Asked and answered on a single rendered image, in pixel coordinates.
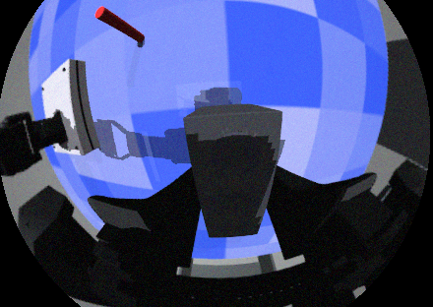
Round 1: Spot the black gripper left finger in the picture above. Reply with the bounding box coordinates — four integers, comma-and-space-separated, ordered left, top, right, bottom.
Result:
88, 167, 201, 268

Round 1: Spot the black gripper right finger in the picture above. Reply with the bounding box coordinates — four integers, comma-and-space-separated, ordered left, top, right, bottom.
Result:
267, 165, 376, 260

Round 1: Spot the dark red peg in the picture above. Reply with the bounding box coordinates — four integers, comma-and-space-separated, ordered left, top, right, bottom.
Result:
94, 6, 145, 42

